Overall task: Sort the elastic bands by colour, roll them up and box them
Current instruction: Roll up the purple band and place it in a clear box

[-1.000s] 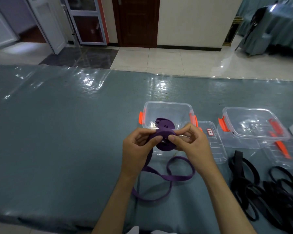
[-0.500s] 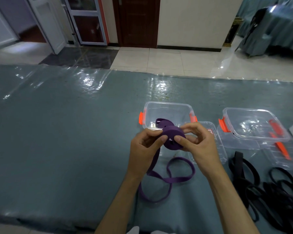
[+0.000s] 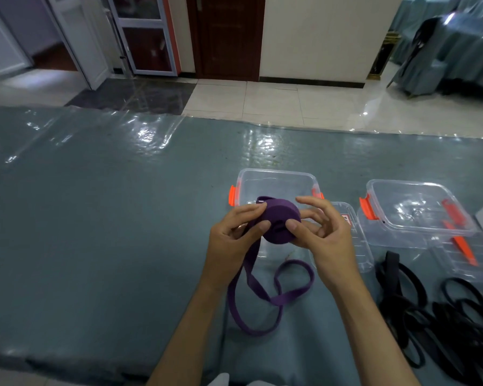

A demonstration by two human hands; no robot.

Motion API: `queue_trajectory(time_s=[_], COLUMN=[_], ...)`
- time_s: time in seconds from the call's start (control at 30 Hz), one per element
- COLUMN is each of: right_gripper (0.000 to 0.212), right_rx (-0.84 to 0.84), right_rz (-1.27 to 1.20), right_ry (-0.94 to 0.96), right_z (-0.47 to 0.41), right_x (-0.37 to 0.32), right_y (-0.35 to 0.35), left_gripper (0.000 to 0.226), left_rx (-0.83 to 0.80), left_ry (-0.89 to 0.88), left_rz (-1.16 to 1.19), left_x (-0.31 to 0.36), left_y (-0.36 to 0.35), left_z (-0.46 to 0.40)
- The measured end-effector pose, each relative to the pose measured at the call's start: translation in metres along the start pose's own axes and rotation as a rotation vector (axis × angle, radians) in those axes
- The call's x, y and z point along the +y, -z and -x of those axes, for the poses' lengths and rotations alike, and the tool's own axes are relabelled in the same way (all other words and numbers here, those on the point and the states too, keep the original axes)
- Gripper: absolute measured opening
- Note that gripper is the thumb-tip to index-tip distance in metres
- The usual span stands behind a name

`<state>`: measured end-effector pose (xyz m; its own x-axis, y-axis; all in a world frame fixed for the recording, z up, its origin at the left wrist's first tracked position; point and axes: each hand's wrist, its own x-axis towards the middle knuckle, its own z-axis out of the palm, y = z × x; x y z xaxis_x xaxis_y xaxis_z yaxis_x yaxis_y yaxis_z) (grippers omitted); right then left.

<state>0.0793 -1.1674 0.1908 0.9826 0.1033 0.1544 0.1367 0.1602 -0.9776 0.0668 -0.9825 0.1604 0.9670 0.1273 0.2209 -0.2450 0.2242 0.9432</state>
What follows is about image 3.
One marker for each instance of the person's left forearm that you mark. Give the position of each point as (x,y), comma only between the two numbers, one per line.
(185,341)

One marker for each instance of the teal felt table cover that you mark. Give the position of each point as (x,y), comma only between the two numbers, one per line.
(104,205)

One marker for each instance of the person's right hand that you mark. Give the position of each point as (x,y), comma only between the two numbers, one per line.
(338,253)

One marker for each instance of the person's white shirt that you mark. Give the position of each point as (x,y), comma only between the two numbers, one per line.
(221,379)

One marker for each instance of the narrow black resistance band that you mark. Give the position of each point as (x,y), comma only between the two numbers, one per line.
(467,321)

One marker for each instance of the white open door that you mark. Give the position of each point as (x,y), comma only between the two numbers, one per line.
(2,52)

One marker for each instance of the person's left hand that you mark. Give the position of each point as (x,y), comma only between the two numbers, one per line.
(225,253)

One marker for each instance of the white framed glass door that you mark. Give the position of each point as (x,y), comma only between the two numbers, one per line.
(147,22)

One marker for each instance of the purple resistance band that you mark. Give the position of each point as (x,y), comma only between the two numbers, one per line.
(279,213)

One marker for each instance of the clear plastic storage box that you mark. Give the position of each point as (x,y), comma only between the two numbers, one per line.
(273,182)
(410,200)

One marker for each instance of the dark brown wooden door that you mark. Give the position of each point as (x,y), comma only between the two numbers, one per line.
(227,36)

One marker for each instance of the person's right forearm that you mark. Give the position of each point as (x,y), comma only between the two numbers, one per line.
(378,341)

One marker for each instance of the narrow white door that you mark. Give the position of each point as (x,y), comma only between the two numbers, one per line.
(82,40)

